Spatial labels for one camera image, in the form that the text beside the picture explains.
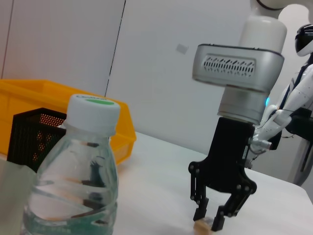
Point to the black mesh pen holder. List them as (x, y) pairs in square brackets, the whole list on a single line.
[(27, 137)]

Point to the yellow plastic storage bin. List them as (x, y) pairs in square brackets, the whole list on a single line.
[(24, 95)]

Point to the clear green-label water bottle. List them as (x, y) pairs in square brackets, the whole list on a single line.
[(73, 183)]

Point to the beige eraser with barcode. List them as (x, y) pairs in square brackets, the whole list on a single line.
[(201, 225)]

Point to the white humanoid robot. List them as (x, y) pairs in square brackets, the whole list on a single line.
[(298, 98)]

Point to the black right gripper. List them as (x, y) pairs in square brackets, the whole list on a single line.
[(230, 151)]

